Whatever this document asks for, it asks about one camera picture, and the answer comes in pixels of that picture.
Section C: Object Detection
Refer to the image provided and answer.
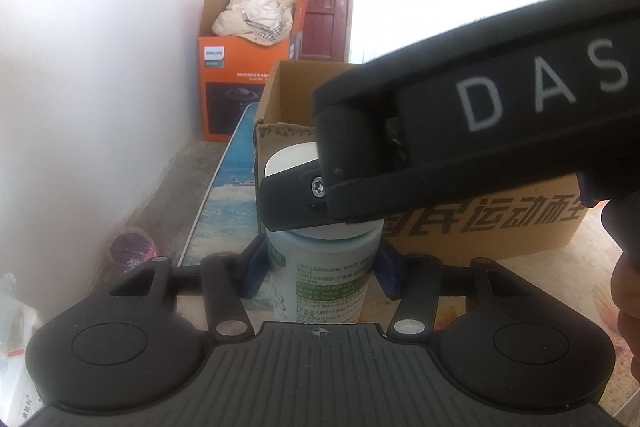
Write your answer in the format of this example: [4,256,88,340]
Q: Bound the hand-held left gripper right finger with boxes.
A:
[377,239,532,339]

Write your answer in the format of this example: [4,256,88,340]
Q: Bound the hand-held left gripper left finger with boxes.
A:
[107,239,268,341]

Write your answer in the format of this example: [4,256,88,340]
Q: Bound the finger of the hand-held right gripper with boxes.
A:
[256,159,332,234]

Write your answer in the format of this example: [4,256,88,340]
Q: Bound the white bottle with green label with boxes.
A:
[264,142,385,324]

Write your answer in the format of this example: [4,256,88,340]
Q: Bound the brown cardboard box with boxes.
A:
[252,61,592,259]

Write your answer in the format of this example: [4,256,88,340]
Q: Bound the person's right hand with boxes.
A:
[611,251,640,339]

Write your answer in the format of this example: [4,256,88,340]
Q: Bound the orange printed carton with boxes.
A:
[197,0,310,144]

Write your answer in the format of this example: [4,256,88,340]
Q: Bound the purple roll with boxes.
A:
[109,229,159,269]

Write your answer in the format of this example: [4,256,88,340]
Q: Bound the cream crumpled cloth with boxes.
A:
[211,0,297,46]

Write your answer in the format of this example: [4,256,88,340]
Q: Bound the clear plastic bag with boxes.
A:
[0,272,47,427]

